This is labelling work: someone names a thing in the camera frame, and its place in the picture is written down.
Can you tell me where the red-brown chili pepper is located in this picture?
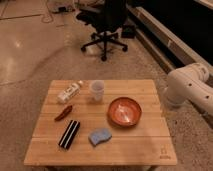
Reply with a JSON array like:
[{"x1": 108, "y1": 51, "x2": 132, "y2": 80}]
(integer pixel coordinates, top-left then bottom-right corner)
[{"x1": 54, "y1": 105, "x2": 73, "y2": 121}]

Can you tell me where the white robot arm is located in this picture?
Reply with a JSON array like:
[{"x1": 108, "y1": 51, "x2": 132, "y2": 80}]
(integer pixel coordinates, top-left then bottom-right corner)
[{"x1": 163, "y1": 63, "x2": 213, "y2": 129}]

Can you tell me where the black office chair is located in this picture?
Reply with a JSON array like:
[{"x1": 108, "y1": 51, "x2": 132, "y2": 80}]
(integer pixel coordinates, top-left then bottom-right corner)
[{"x1": 76, "y1": 0, "x2": 128, "y2": 61}]

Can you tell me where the clear plastic cup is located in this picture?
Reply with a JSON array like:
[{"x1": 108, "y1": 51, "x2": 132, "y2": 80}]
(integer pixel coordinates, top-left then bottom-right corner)
[{"x1": 89, "y1": 80, "x2": 105, "y2": 101}]

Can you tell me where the orange ceramic bowl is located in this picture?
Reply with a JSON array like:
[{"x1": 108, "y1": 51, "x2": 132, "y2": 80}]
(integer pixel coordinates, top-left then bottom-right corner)
[{"x1": 107, "y1": 97, "x2": 142, "y2": 127}]

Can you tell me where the small black box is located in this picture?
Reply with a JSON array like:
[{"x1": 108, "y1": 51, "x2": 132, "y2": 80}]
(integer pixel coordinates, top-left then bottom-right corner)
[{"x1": 121, "y1": 25, "x2": 135, "y2": 38}]

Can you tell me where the black white-striped box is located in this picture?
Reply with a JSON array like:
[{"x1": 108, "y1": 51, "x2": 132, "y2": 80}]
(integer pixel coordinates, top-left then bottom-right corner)
[{"x1": 58, "y1": 120, "x2": 80, "y2": 149}]

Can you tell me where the wooden table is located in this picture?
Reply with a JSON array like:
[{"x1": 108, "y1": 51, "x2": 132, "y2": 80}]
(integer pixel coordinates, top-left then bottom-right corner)
[{"x1": 24, "y1": 80, "x2": 177, "y2": 166}]

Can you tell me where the white plastic bottle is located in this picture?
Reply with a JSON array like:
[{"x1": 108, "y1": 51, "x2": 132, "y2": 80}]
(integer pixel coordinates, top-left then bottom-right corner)
[{"x1": 57, "y1": 80, "x2": 84, "y2": 104}]

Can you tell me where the blue sponge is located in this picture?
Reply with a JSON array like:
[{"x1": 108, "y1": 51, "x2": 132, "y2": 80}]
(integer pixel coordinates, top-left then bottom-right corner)
[{"x1": 88, "y1": 128, "x2": 112, "y2": 146}]

